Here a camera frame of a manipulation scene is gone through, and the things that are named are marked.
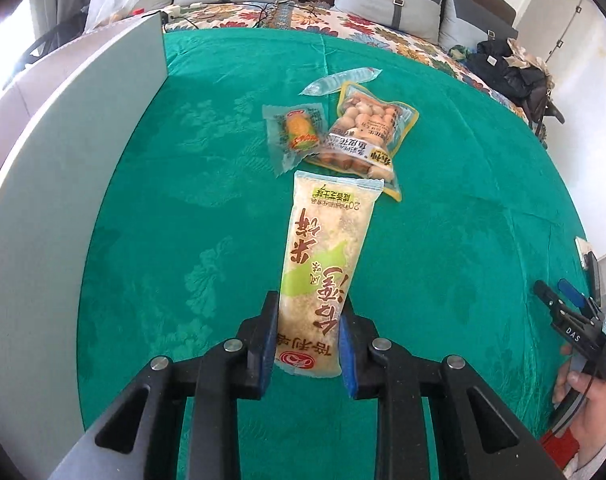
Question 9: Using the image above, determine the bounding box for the rice cracker pack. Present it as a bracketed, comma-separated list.
[275, 171, 384, 378]

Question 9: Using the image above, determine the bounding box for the right hand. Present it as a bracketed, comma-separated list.
[552, 360, 606, 468]

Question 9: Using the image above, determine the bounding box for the black phone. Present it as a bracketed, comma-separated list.
[585, 252, 602, 307]

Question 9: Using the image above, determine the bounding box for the orange red sleeve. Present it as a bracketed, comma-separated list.
[540, 426, 606, 479]

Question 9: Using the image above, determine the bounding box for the green embossed bed cover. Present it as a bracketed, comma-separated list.
[77, 28, 585, 436]

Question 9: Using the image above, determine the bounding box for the black clothes pile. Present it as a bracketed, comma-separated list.
[466, 38, 565, 145]

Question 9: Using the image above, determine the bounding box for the grey pillow far right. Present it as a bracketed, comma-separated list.
[438, 0, 519, 51]

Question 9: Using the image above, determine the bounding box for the clear empty wrapper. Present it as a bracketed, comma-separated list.
[300, 67, 382, 96]

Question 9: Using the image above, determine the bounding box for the clear pack orange snack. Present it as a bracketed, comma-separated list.
[262, 103, 328, 177]

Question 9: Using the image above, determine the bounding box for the grey cardboard box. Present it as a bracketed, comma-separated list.
[0, 13, 167, 479]

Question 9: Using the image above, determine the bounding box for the floral bed sheet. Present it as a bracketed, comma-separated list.
[164, 0, 526, 119]

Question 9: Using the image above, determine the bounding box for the white plastic bag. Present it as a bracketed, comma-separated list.
[85, 0, 140, 32]

